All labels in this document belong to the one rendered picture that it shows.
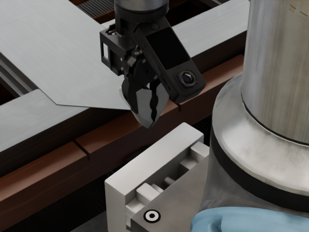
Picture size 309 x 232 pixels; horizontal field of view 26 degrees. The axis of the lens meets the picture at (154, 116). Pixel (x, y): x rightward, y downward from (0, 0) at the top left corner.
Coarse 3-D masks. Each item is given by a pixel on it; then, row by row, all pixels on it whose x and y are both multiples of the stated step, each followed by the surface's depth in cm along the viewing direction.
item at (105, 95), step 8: (112, 80) 107; (120, 80) 107; (88, 88) 105; (96, 88) 105; (104, 88) 105; (112, 88) 105; (72, 96) 104; (80, 96) 104; (88, 96) 104; (96, 96) 104; (104, 96) 104; (112, 96) 104; (56, 104) 103; (64, 104) 102; (72, 104) 102; (80, 104) 102; (88, 104) 102; (96, 104) 102; (104, 104) 102; (112, 104) 102
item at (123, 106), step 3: (123, 102) 103; (117, 105) 102; (120, 105) 102; (123, 105) 102; (126, 105) 102; (111, 108) 102; (114, 108) 102; (117, 108) 102; (120, 108) 102; (123, 108) 102; (126, 108) 102; (129, 108) 102
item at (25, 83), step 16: (208, 0) 133; (224, 0) 130; (224, 48) 116; (240, 48) 120; (0, 64) 113; (208, 64) 116; (0, 80) 114; (16, 80) 110; (16, 96) 112; (96, 112) 104; (112, 112) 106; (64, 128) 101; (80, 128) 103; (32, 144) 98; (48, 144) 100; (64, 144) 103; (0, 160) 96; (16, 160) 98; (32, 160) 100; (0, 176) 98
